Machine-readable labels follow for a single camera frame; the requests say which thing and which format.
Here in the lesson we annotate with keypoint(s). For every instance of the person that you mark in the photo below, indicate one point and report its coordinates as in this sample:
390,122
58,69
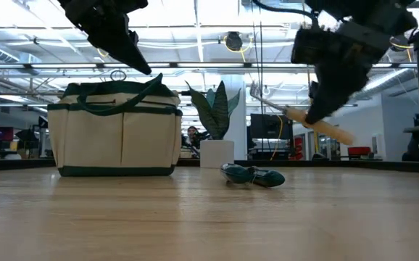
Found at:
194,136

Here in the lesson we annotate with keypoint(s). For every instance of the cream canvas bag green trim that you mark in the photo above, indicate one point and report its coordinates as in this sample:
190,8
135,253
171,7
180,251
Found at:
93,141

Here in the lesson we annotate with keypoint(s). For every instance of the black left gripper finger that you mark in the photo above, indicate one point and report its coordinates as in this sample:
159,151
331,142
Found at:
119,40

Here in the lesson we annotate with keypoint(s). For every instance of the black background monitor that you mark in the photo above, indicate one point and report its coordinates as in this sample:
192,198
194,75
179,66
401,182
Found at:
267,127

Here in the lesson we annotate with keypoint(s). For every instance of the red storage bin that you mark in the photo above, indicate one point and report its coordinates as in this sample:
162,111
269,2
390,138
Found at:
359,151

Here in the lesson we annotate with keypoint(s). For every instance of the magenta lit screen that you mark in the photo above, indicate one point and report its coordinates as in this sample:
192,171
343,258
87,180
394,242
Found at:
0,133

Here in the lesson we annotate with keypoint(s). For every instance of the red storage rack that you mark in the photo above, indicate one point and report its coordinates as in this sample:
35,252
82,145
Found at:
299,148

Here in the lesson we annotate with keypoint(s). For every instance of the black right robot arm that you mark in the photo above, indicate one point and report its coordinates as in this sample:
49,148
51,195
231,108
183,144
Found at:
358,7

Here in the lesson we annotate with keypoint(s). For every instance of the snake plant in white pot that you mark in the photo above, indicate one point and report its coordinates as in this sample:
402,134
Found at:
216,152

